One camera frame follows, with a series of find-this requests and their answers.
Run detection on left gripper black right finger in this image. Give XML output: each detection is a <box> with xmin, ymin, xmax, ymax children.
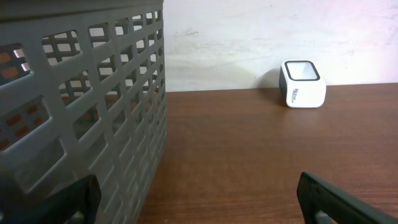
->
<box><xmin>297</xmin><ymin>172</ymin><xmax>397</xmax><ymax>223</ymax></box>

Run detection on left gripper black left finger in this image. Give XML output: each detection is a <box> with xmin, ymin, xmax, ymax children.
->
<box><xmin>1</xmin><ymin>174</ymin><xmax>101</xmax><ymax>224</ymax></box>

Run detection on white barcode scanner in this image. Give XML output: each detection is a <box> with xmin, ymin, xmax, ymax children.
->
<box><xmin>279</xmin><ymin>60</ymin><xmax>326</xmax><ymax>108</ymax></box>

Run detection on grey plastic mesh basket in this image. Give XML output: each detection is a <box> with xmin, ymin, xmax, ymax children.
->
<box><xmin>1</xmin><ymin>0</ymin><xmax>167</xmax><ymax>223</ymax></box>

